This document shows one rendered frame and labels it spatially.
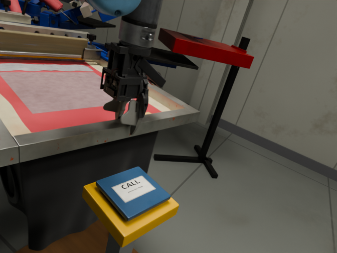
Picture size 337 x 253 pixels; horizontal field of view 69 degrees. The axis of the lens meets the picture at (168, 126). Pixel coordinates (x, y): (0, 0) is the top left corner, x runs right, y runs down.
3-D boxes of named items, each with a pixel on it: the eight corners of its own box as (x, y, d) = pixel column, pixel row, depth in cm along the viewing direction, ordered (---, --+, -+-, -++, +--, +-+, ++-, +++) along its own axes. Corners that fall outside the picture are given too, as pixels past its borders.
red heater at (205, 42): (221, 55, 219) (226, 42, 214) (248, 71, 181) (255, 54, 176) (157, 40, 199) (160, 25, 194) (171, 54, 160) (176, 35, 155)
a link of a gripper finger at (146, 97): (129, 115, 60) (130, 80, 58) (135, 114, 61) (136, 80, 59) (142, 120, 57) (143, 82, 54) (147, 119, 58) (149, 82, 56)
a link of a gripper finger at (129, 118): (115, 137, 58) (115, 99, 56) (135, 133, 62) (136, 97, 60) (123, 141, 56) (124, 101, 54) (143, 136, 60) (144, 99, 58)
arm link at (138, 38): (141, 22, 56) (165, 31, 52) (137, 42, 58) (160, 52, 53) (114, 17, 51) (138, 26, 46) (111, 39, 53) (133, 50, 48)
